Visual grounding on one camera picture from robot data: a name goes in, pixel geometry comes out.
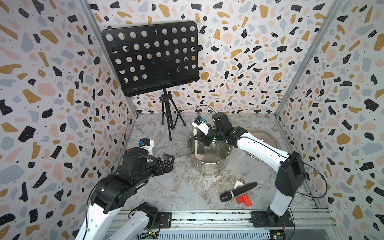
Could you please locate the stainless steel pot lid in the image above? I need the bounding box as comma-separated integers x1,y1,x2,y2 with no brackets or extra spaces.
238,133,288,168

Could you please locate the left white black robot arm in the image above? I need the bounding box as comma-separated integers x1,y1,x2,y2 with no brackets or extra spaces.
76,147,175,240

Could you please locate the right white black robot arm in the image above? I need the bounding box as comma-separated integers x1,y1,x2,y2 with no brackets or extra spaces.
192,112,306,228

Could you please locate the cream toy brick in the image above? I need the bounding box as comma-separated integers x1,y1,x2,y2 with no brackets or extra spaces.
234,181,244,189

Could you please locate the black microphone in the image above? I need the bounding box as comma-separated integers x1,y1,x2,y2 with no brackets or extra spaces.
220,182,258,203

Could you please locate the left green circuit board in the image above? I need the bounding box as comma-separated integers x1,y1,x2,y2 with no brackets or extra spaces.
140,230,160,240

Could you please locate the green circuit board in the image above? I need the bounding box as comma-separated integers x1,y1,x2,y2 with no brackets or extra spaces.
270,231,286,240
140,230,160,240

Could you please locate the red toy brick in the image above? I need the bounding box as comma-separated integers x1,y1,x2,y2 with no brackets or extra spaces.
237,194,253,207

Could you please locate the black perforated music stand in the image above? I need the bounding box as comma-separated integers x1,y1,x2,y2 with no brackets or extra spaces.
101,21,200,132

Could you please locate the right green circuit board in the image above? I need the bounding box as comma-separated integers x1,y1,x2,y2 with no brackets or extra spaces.
270,231,286,240

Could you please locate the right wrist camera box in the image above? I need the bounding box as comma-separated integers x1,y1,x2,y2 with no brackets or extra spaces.
192,117,210,135

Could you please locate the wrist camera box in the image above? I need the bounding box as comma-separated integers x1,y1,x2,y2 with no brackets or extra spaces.
138,138,155,155
192,117,210,135

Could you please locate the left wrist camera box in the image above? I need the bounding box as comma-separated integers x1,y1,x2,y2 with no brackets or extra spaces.
138,138,155,155

